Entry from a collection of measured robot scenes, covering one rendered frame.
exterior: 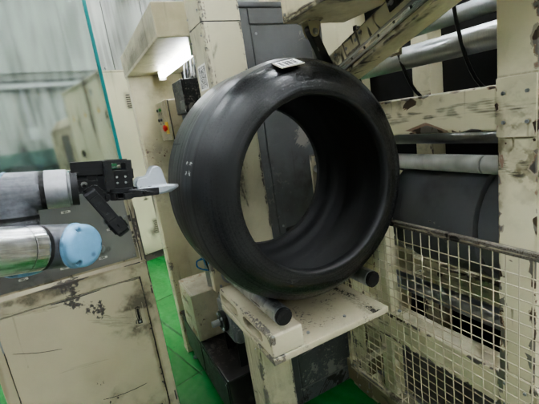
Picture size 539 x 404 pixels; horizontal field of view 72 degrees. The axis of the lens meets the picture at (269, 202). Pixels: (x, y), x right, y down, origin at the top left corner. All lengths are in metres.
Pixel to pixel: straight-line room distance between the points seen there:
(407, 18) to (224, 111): 0.54
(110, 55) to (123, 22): 0.93
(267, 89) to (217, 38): 0.43
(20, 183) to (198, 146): 0.33
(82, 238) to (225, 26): 0.77
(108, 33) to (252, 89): 10.00
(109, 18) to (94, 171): 10.11
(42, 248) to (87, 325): 0.93
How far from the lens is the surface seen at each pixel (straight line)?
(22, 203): 0.81
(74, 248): 0.69
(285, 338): 0.95
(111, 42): 10.71
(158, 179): 0.83
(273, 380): 1.49
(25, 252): 0.66
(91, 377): 1.68
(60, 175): 0.81
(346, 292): 1.21
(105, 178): 0.80
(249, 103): 0.79
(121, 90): 4.29
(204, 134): 0.79
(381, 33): 1.14
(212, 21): 1.21
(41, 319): 1.57
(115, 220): 0.83
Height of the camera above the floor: 1.36
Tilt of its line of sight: 13 degrees down
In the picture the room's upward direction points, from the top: 8 degrees counter-clockwise
